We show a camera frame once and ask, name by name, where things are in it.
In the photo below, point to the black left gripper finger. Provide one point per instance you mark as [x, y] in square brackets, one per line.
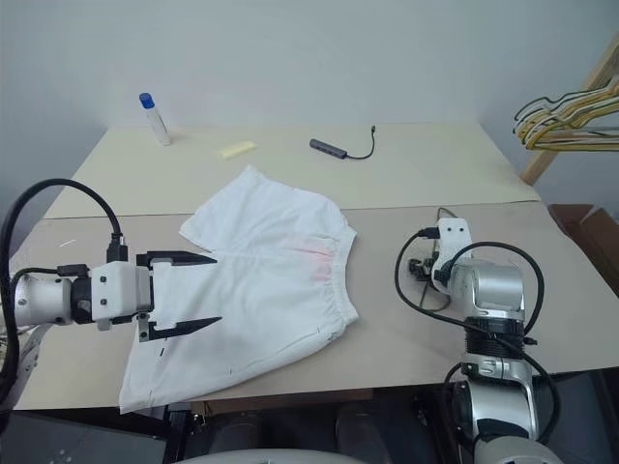
[184, 259]
[184, 329]

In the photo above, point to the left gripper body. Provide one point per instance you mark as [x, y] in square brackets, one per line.
[143, 290]

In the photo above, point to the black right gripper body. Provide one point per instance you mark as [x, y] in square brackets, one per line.
[420, 269]

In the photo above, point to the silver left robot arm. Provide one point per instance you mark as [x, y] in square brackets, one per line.
[38, 297]

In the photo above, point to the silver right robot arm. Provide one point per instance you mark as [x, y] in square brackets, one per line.
[498, 285]

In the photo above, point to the white shorts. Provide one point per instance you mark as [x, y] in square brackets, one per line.
[271, 270]

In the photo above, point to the small white stick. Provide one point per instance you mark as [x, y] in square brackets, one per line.
[67, 243]

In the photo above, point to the pale yellow eraser block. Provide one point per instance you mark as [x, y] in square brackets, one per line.
[237, 150]

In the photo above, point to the white tube with blue cap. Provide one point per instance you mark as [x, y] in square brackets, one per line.
[157, 121]

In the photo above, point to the black flat panel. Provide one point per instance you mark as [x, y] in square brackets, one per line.
[72, 437]

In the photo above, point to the silver robot torso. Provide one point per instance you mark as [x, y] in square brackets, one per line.
[290, 457]

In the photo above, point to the brown cardboard box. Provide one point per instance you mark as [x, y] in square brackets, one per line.
[592, 237]

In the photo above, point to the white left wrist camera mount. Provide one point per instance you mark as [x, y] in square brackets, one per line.
[115, 290]

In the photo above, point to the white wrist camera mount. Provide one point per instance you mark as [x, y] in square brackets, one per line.
[452, 237]
[115, 290]

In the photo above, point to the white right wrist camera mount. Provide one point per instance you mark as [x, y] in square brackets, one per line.
[452, 237]

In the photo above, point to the black metal bracket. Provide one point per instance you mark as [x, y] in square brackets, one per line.
[184, 430]

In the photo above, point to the wooden rack frame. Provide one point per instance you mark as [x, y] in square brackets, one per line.
[541, 162]

